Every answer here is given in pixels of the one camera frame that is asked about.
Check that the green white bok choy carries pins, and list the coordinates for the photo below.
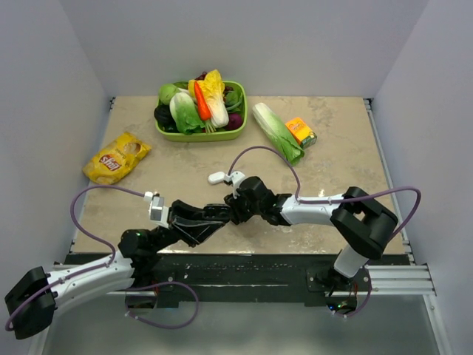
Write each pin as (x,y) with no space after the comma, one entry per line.
(184,113)

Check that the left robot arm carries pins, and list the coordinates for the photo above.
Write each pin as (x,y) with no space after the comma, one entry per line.
(34,299)

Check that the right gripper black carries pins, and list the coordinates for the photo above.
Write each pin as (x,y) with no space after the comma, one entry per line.
(236,216)

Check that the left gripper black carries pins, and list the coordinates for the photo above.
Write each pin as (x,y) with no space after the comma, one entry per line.
(191,231)

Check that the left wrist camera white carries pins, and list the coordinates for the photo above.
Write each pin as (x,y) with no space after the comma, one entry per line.
(156,204)

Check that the green plastic basket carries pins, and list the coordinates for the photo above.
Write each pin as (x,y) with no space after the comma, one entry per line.
(220,134)

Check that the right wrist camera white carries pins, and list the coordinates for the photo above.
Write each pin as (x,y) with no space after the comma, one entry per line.
(234,179)

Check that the yellow Lays chips bag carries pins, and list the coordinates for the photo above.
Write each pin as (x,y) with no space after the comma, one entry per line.
(116,160)

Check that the round green vegetable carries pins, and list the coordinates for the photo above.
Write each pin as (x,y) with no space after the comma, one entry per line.
(167,92)

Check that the orange toy carrot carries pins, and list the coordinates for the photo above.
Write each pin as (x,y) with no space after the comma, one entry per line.
(203,109)

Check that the orange juice carton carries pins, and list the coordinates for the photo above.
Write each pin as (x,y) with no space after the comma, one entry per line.
(301,132)

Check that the white earbud charging case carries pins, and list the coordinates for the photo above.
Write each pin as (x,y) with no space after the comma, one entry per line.
(217,177)

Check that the black earbud charging case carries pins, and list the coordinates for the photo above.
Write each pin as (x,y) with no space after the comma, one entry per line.
(217,212)

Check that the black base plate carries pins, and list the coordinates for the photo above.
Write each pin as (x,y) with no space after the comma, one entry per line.
(261,278)

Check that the napa cabbage on table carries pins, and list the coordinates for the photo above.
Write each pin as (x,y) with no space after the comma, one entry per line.
(278,134)

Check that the purple onion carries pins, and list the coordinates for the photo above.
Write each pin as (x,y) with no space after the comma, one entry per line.
(235,121)

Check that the yellow white cabbage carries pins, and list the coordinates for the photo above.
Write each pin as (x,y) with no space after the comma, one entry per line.
(212,88)

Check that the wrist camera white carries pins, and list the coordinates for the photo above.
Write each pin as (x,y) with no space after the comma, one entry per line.
(156,204)
(234,179)

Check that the dark leafy vegetable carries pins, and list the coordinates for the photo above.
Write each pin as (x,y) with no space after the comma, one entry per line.
(165,121)

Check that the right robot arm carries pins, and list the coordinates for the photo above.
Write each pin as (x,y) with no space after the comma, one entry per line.
(365,224)

